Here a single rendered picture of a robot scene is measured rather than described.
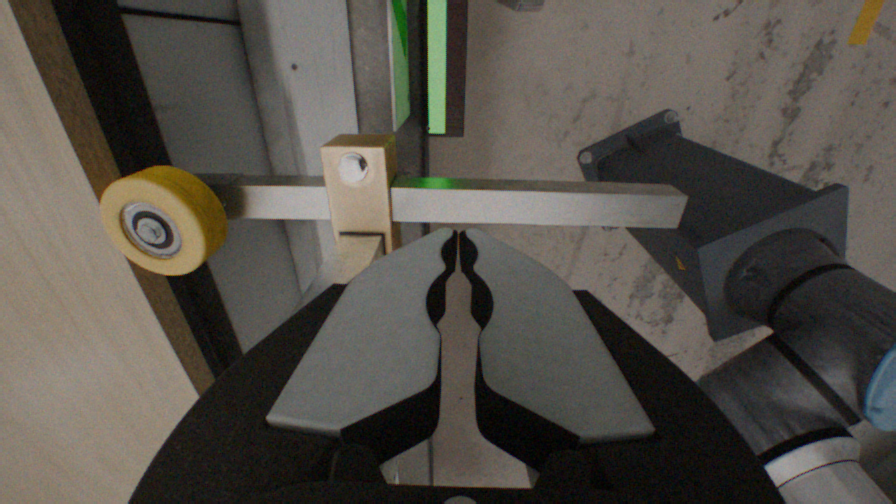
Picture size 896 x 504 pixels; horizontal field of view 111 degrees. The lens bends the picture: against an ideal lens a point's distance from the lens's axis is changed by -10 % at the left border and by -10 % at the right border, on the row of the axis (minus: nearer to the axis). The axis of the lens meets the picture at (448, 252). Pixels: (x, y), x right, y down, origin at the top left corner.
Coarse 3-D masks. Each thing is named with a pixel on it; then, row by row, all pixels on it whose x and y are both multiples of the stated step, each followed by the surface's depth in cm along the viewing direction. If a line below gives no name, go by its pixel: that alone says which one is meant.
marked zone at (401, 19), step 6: (396, 0) 28; (396, 6) 28; (402, 6) 31; (396, 12) 28; (402, 12) 31; (396, 18) 28; (402, 18) 31; (402, 24) 31; (402, 30) 31; (402, 36) 32; (402, 42) 32
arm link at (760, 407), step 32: (768, 352) 49; (704, 384) 54; (736, 384) 49; (768, 384) 46; (800, 384) 44; (736, 416) 48; (768, 416) 44; (800, 416) 43; (832, 416) 42; (768, 448) 43; (800, 448) 40; (832, 448) 39; (800, 480) 40; (832, 480) 38; (864, 480) 37
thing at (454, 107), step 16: (448, 0) 33; (464, 0) 33; (448, 16) 34; (464, 16) 34; (448, 32) 35; (464, 32) 35; (448, 48) 36; (448, 64) 36; (448, 80) 37; (448, 96) 38; (448, 112) 39; (448, 128) 40
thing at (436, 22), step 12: (432, 0) 33; (444, 0) 33; (432, 12) 34; (444, 12) 34; (432, 24) 35; (444, 24) 35; (432, 36) 35; (444, 36) 35; (432, 48) 36; (444, 48) 36; (432, 60) 36; (444, 60) 36; (432, 72) 37; (444, 72) 37; (432, 84) 37; (444, 84) 37; (432, 96) 38; (444, 96) 38; (432, 108) 39; (444, 108) 39; (432, 120) 39; (444, 120) 39; (432, 132) 40; (444, 132) 40
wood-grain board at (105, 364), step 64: (0, 0) 17; (0, 64) 19; (64, 64) 21; (0, 128) 21; (64, 128) 21; (0, 192) 23; (64, 192) 23; (0, 256) 26; (64, 256) 26; (0, 320) 30; (64, 320) 30; (128, 320) 29; (0, 384) 35; (64, 384) 35; (128, 384) 34; (192, 384) 34; (0, 448) 43; (64, 448) 42; (128, 448) 41
